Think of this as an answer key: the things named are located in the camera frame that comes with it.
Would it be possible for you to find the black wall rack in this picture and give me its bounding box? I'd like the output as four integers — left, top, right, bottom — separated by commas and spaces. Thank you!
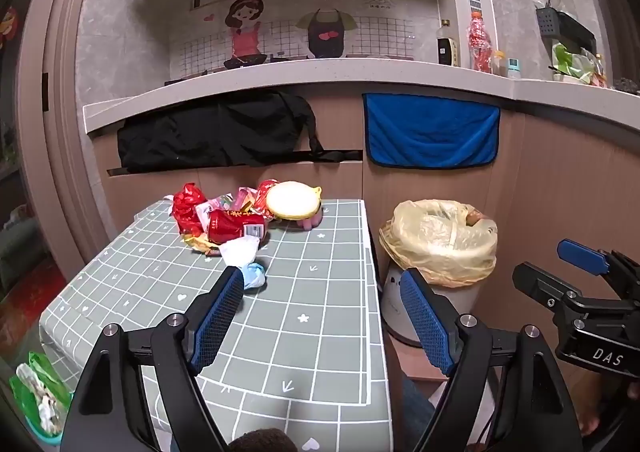
536, 6, 597, 50

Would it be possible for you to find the person's right hand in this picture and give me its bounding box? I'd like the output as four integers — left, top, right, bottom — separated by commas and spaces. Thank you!
582, 378, 640, 437

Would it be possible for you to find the green vegetable bag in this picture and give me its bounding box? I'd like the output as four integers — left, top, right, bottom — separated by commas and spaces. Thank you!
550, 42, 609, 87

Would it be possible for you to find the pink snack wrapper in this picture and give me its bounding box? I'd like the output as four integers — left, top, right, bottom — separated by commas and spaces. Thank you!
207, 187, 256, 215

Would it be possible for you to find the green grid tablecloth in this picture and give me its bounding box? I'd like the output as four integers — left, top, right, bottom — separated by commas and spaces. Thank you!
39, 199, 389, 452

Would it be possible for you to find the white tissue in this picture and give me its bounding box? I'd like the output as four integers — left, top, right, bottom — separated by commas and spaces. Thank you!
218, 236, 262, 268

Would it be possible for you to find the red plastic bag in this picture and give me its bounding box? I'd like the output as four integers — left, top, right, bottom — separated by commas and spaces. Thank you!
172, 183, 209, 235

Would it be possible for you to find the person's leg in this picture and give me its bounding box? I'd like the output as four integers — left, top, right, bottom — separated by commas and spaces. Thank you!
400, 374, 452, 452

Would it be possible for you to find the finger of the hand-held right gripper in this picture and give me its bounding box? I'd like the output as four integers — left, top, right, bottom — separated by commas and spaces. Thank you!
557, 239, 631, 283
512, 262, 588, 315

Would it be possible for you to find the dark panel with stickers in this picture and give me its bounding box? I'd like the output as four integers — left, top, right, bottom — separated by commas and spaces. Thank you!
0, 0, 23, 63

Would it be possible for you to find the green bag of scraps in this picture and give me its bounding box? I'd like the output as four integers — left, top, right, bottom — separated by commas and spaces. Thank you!
10, 351, 74, 446

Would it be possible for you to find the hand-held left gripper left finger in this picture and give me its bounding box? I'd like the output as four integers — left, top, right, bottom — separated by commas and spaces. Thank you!
59, 266, 246, 452

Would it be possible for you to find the red floor mat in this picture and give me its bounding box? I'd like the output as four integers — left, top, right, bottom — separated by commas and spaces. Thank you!
0, 257, 67, 358

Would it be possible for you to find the light blue wrapper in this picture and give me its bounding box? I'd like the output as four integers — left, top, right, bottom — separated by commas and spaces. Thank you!
242, 262, 267, 291

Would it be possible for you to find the red drink can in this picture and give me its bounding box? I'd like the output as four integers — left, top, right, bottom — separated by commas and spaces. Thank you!
206, 209, 268, 243

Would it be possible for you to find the red snack wrapper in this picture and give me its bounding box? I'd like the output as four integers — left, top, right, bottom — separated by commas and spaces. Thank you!
250, 178, 281, 221

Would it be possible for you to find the red label plastic bottle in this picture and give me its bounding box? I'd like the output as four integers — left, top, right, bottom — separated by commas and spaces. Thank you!
467, 9, 491, 73

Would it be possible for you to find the white round pad yellow rim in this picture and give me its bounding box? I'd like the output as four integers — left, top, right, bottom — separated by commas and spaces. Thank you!
265, 181, 323, 221

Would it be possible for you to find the wooden cabinet front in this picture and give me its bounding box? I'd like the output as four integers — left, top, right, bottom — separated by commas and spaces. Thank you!
95, 84, 640, 383

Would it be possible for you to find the white kitchen countertop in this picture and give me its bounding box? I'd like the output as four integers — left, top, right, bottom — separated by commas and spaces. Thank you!
82, 59, 640, 135

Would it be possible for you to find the yellow snack wrapper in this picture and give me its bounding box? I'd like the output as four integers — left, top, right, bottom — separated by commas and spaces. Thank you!
182, 231, 221, 258

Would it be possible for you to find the grey trash bin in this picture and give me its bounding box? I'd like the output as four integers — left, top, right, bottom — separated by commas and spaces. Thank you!
382, 262, 484, 348

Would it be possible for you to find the black cloth bag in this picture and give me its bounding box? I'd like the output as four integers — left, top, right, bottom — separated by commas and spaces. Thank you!
116, 90, 364, 173

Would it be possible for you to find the cartoon couple wall sticker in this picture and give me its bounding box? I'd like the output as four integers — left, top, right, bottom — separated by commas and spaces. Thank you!
167, 0, 442, 82

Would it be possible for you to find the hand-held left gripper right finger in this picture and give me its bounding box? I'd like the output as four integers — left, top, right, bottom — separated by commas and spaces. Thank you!
400, 268, 583, 452

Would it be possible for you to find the dark sauce bottle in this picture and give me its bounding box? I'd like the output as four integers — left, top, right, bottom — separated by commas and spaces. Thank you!
436, 19, 461, 66

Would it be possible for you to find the beige door frame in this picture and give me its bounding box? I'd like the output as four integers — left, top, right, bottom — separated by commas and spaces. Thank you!
20, 0, 117, 283

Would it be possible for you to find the blue towel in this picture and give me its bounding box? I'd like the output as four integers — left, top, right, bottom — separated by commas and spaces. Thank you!
362, 92, 501, 169

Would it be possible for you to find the white vented column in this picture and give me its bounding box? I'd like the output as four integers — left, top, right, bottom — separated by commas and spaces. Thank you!
439, 0, 497, 68

